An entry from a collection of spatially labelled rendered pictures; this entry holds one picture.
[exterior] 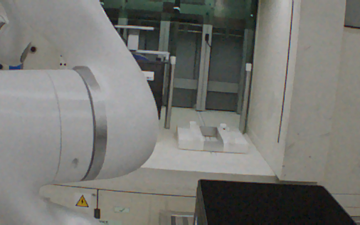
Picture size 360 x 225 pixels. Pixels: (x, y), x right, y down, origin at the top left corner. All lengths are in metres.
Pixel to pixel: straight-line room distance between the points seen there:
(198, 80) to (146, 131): 1.57
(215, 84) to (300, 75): 0.95
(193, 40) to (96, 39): 1.59
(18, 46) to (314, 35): 0.70
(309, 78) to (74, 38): 0.78
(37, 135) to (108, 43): 0.13
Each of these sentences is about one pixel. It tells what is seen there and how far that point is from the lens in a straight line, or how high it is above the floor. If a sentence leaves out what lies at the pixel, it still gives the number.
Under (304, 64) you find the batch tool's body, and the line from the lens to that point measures 1.18.
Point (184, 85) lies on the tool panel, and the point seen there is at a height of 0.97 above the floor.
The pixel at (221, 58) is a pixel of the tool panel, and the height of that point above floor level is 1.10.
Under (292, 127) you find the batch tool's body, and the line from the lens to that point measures 1.19.
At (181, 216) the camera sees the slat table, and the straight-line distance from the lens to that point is 1.22.
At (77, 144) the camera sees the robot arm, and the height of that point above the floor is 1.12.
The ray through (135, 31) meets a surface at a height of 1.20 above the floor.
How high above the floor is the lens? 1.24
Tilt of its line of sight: 11 degrees down
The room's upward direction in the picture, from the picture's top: 5 degrees clockwise
